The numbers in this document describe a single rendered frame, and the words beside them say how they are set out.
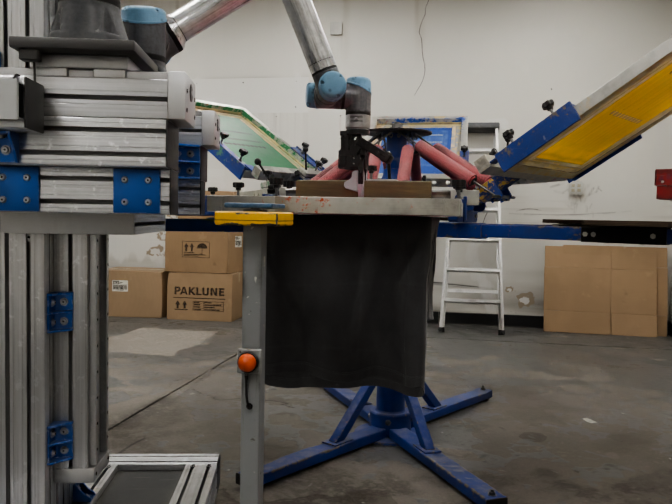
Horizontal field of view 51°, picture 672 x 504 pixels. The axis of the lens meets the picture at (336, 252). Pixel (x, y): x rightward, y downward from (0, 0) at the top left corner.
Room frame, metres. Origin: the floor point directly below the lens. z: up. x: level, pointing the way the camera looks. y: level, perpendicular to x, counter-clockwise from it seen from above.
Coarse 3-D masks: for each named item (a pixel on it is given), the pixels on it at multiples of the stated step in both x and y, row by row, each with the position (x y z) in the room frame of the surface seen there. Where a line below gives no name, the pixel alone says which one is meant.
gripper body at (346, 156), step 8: (344, 136) 2.12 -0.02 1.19; (352, 136) 2.09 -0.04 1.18; (360, 136) 2.08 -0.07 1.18; (344, 144) 2.10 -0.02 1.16; (352, 144) 2.09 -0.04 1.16; (344, 152) 2.07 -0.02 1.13; (352, 152) 2.06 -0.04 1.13; (360, 152) 2.07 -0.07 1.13; (368, 152) 2.10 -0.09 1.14; (344, 160) 2.07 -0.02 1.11; (352, 160) 2.07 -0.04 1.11; (368, 160) 2.12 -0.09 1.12; (344, 168) 2.07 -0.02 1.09; (352, 168) 2.07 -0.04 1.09
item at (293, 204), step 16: (208, 208) 1.63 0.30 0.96; (224, 208) 1.63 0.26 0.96; (240, 208) 1.62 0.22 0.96; (288, 208) 1.60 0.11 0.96; (304, 208) 1.59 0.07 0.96; (320, 208) 1.58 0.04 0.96; (336, 208) 1.58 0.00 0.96; (352, 208) 1.57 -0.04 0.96; (368, 208) 1.56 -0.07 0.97; (384, 208) 1.56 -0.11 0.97; (400, 208) 1.55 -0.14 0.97; (416, 208) 1.54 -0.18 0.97; (432, 208) 1.54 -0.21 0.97; (448, 208) 1.53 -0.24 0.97
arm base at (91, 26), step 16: (64, 0) 1.33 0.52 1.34; (80, 0) 1.33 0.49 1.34; (96, 0) 1.34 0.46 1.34; (112, 0) 1.36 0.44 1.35; (64, 16) 1.32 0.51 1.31; (80, 16) 1.32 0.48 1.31; (96, 16) 1.33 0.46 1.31; (112, 16) 1.35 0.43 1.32; (64, 32) 1.31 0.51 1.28; (80, 32) 1.31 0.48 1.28; (96, 32) 1.32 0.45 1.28; (112, 32) 1.35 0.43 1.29
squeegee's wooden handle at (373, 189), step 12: (300, 180) 2.12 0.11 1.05; (312, 180) 2.11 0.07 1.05; (324, 180) 2.10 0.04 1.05; (336, 180) 2.10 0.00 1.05; (372, 180) 2.08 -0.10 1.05; (300, 192) 2.11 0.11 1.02; (312, 192) 2.11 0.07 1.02; (324, 192) 2.10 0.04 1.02; (336, 192) 2.09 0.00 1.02; (348, 192) 2.09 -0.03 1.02; (372, 192) 2.07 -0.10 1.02; (384, 192) 2.07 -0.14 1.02; (396, 192) 2.06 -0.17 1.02; (408, 192) 2.05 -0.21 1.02; (420, 192) 2.05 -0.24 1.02
